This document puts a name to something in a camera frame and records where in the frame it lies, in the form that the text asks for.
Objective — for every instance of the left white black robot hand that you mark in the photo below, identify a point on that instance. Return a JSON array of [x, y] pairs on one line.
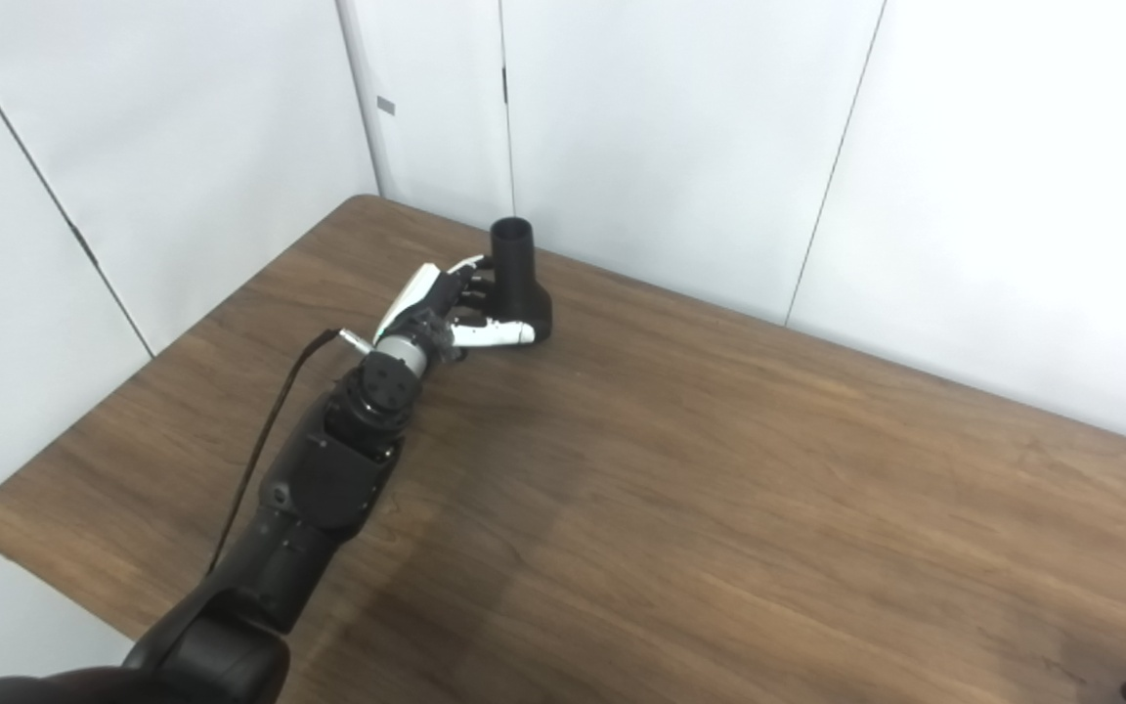
[[431, 293]]

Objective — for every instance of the black nozzle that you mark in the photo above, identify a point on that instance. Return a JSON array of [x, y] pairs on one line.
[[516, 274]]

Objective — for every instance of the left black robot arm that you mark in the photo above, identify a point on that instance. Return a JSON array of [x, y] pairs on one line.
[[319, 489]]

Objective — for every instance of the small grey wall tag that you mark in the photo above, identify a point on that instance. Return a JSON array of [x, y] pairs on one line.
[[386, 106]]

